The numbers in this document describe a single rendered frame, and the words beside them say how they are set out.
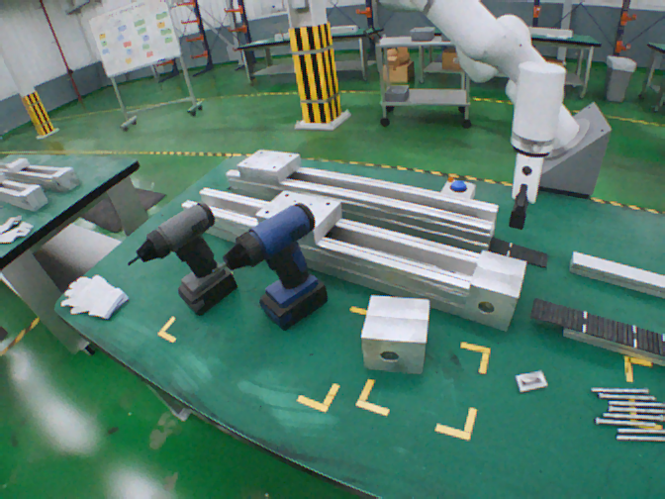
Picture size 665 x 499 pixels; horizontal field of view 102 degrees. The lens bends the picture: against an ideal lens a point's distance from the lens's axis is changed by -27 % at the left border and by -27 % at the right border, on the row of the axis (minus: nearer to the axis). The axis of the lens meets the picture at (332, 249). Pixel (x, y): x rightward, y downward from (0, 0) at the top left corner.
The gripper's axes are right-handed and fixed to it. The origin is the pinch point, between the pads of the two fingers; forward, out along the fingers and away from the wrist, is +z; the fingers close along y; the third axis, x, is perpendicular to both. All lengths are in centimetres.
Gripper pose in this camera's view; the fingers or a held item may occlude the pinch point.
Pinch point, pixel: (519, 212)
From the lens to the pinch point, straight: 82.0
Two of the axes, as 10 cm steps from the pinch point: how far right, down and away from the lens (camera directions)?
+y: 5.2, -5.9, 6.2
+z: 1.3, 7.7, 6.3
